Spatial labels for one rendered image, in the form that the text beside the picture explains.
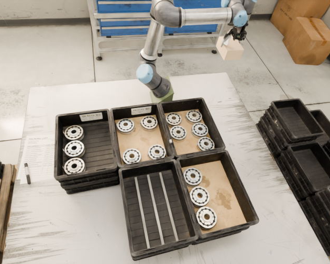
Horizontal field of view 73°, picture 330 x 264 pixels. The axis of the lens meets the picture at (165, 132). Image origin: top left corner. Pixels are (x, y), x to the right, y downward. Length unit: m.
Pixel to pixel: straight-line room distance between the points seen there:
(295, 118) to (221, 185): 1.26
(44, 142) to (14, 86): 1.62
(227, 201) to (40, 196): 1.01
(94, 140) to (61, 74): 1.85
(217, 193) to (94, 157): 0.70
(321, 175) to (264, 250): 1.06
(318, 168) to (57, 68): 3.00
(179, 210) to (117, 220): 0.34
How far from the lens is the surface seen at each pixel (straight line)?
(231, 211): 1.26
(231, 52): 1.62
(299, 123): 2.35
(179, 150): 1.34
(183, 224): 1.18
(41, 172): 1.51
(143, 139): 1.36
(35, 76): 3.19
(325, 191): 1.99
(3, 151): 2.60
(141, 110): 1.41
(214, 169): 1.33
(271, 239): 1.46
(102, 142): 1.36
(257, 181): 1.55
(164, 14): 1.28
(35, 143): 1.63
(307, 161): 2.28
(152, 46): 1.52
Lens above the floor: 1.97
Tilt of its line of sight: 55 degrees down
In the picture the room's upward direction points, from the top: 9 degrees clockwise
